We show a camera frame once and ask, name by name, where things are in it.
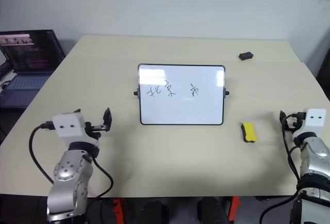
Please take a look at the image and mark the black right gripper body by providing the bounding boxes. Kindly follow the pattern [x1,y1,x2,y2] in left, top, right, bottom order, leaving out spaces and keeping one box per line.
[286,114,302,132]

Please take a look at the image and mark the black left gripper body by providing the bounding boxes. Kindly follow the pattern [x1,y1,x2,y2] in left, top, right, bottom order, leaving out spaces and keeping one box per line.
[85,121,107,140]

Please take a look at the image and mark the yellow and black eraser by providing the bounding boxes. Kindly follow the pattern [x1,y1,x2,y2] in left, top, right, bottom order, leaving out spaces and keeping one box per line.
[240,121,259,143]

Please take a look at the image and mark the open laptop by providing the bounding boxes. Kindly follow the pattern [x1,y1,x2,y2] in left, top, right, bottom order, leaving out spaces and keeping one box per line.
[0,29,66,109]

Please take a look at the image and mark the small whiteboard on stand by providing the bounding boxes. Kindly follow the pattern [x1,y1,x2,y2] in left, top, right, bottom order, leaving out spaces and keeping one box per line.
[134,63,230,126]

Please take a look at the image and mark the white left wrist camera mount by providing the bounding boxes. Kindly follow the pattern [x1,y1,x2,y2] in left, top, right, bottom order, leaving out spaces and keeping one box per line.
[52,112,100,148]

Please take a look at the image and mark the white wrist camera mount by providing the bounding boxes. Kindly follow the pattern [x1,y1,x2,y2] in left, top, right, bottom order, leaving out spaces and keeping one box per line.
[52,112,100,148]
[292,108,326,142]

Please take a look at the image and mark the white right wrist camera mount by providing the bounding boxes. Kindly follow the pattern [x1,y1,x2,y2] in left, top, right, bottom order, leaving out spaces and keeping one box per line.
[292,108,326,142]

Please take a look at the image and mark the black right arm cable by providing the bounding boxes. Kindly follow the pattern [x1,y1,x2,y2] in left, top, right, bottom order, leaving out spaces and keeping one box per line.
[259,111,308,224]

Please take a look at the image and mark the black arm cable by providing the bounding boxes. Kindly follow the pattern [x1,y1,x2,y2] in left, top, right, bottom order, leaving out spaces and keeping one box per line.
[28,121,114,199]
[259,111,308,224]

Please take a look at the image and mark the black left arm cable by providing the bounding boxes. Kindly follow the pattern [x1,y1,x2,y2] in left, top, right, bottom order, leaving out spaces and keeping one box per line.
[28,121,114,199]

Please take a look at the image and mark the orange bracket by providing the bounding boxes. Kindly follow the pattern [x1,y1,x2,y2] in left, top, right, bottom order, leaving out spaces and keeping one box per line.
[112,198,127,224]
[227,195,242,222]

